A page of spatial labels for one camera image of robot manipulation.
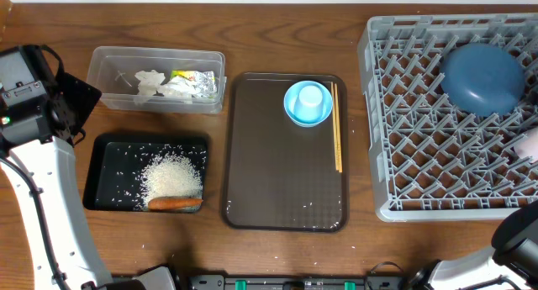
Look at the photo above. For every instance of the orange carrot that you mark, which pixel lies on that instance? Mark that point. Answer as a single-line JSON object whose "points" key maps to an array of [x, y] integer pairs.
{"points": [[172, 203]]}

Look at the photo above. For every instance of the light blue bowl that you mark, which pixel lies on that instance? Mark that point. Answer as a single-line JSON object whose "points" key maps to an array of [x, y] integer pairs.
{"points": [[290, 99]]}

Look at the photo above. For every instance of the dark blue plate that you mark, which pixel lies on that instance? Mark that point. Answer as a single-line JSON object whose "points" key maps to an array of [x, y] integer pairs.
{"points": [[483, 79]]}

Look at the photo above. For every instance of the white tissue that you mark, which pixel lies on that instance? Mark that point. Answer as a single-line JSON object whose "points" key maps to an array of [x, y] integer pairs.
{"points": [[177, 87], [149, 84]]}

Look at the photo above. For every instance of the black waste tray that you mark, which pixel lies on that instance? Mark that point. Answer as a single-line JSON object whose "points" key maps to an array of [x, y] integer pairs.
{"points": [[117, 158]]}

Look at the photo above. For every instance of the clear plastic bin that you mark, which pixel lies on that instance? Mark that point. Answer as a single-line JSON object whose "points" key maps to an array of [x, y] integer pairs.
{"points": [[112, 71]]}

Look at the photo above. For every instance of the grey dishwasher rack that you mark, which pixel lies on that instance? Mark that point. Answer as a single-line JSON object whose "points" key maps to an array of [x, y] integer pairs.
{"points": [[431, 161]]}

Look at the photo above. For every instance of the wooden chopstick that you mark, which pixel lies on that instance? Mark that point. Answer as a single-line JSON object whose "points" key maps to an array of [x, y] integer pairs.
{"points": [[334, 125], [337, 128]]}

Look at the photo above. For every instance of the light blue cup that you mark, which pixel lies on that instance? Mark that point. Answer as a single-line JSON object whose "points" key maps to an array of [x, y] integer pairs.
{"points": [[309, 104]]}

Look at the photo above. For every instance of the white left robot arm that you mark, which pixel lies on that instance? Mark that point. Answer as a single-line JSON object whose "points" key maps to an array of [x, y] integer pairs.
{"points": [[64, 256]]}

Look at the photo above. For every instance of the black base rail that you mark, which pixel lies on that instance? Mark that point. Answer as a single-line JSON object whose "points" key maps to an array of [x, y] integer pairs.
{"points": [[199, 279]]}

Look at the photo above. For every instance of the pale pink cup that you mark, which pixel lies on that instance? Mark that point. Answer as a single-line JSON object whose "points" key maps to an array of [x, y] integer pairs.
{"points": [[527, 147]]}

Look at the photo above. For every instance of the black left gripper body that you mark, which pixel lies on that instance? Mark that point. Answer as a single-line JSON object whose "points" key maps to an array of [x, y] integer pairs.
{"points": [[78, 100]]}

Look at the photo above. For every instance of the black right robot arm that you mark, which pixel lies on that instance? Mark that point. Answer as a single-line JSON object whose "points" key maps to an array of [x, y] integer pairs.
{"points": [[510, 262]]}

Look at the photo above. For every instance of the pile of white rice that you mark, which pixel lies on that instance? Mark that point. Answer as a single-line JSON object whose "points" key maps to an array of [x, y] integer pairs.
{"points": [[169, 175]]}

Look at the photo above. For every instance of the silver foil snack wrapper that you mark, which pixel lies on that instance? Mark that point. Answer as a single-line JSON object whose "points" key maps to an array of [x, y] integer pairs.
{"points": [[203, 81]]}

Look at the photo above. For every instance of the dark brown serving tray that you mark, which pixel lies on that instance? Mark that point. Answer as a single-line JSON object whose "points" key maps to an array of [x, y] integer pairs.
{"points": [[280, 176]]}

